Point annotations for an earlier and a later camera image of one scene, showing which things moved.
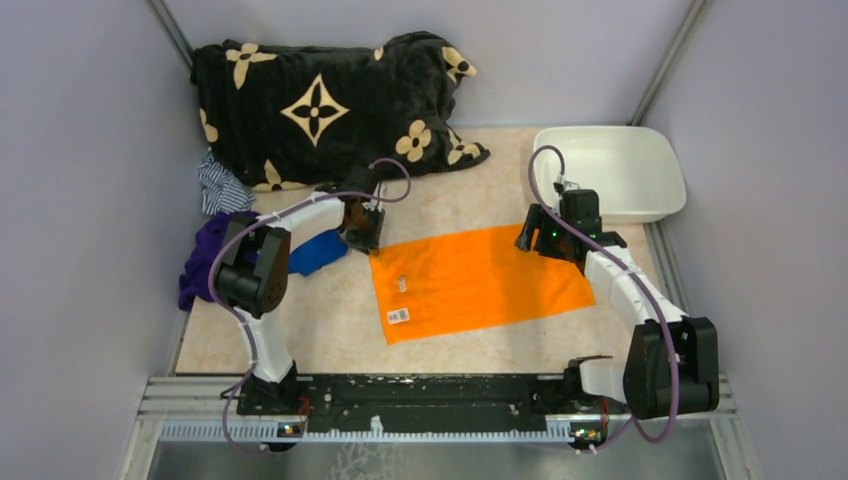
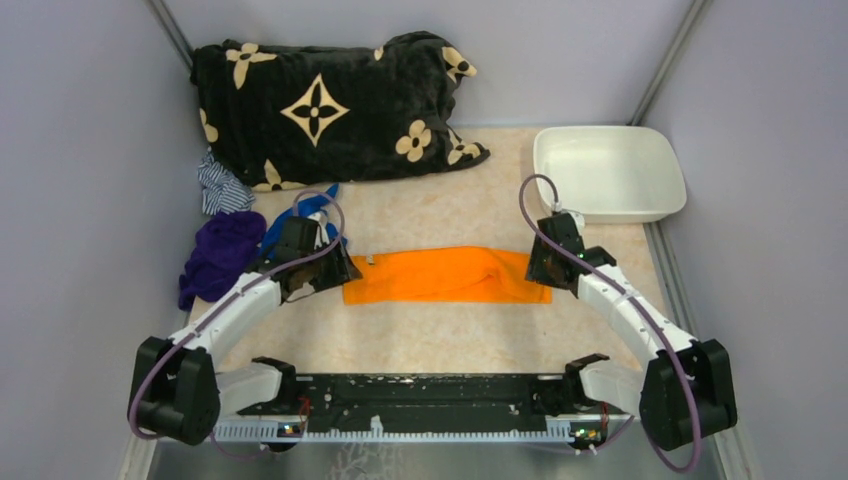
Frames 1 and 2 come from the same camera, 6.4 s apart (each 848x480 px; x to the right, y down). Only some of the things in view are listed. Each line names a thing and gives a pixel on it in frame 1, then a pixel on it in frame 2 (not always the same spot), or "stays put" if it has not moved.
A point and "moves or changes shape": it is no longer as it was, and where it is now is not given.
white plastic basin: [633, 169] stays put
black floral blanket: [280, 118] stays put
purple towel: [194, 279] stays put
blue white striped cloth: [222, 191] stays put
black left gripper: [371, 242] -> [341, 269]
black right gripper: [536, 219] -> [535, 271]
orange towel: [469, 282] moves or changes shape
